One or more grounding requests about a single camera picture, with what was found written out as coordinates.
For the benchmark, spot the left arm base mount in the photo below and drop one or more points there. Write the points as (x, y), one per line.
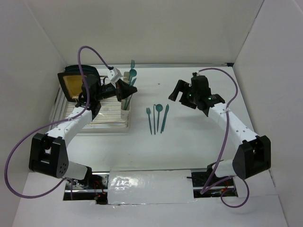
(96, 191)

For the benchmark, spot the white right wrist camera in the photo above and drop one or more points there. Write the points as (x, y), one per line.
(196, 74)

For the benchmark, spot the small teal fork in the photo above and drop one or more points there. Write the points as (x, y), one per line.
(148, 111)

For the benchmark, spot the teal spoon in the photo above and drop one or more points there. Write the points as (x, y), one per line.
(132, 73)
(159, 108)

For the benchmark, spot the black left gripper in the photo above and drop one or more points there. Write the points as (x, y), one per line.
(122, 89)

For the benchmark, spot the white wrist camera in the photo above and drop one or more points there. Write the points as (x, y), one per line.
(114, 75)
(196, 74)

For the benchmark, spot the cream utensil holder near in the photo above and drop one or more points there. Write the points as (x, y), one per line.
(124, 113)

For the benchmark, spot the clear dish rack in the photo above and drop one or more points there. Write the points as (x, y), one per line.
(107, 120)

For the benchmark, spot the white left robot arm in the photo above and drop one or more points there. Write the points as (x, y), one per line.
(48, 154)

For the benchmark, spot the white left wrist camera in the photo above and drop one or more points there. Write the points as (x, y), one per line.
(114, 75)

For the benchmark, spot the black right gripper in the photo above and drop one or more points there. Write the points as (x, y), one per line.
(180, 86)

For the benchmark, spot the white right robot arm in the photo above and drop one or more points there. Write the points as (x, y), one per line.
(253, 154)

